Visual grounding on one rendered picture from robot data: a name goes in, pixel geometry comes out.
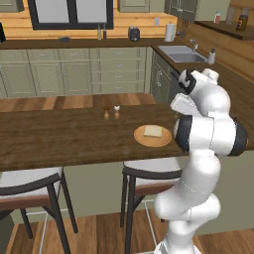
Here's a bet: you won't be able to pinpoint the dark dishwasher front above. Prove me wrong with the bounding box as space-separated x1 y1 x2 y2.
169 67 187 104

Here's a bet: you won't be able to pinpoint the sage green base cupboard run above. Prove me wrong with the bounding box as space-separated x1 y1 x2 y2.
0 47 149 99

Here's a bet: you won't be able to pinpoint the grey steel sink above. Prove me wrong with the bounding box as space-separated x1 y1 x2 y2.
157 45 210 64

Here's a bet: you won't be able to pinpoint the round orange-brown plate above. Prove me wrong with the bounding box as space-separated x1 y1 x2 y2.
133 124 174 149

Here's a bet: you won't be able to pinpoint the dark green wall cupboard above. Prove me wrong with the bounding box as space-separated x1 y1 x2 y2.
164 0 200 23

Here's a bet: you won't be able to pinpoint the dark wooden wall shelf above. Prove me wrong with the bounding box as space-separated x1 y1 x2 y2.
193 20 254 42

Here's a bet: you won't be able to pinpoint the silver tap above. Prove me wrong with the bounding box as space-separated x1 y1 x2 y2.
189 38 199 53

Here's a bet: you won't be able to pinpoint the black appliance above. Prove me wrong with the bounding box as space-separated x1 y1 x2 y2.
0 22 7 45

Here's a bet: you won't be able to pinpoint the black framed window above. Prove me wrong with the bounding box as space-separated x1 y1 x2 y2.
27 0 115 31

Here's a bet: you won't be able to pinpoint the sage green wall cupboard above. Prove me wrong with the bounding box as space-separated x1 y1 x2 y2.
116 0 152 14
0 0 26 14

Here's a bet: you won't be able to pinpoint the black stool with white seat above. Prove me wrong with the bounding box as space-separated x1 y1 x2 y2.
0 166 79 254
119 157 184 254

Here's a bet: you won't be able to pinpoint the sage green cupboards beside sink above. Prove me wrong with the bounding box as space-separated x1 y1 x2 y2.
150 49 174 105

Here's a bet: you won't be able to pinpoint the dark brown jar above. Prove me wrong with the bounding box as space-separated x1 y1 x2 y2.
235 14 249 33

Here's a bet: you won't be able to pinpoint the grey tall jar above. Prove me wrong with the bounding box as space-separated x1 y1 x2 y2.
225 5 237 26

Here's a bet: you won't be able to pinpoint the pale bread slice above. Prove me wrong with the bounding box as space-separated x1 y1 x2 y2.
142 125 164 139

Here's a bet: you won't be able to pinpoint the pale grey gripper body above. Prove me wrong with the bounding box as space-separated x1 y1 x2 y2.
170 92 201 118

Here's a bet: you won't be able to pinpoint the wooden pepper shaker dark cap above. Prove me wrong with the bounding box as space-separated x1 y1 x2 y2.
102 105 111 121

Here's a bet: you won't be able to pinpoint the white paper towel roll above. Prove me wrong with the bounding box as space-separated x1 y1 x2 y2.
164 21 177 43

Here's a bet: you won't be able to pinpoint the white soap dispenser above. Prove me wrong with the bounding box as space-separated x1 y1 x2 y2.
206 48 217 65

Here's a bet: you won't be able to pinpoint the black toaster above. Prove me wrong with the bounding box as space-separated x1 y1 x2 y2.
127 26 141 43

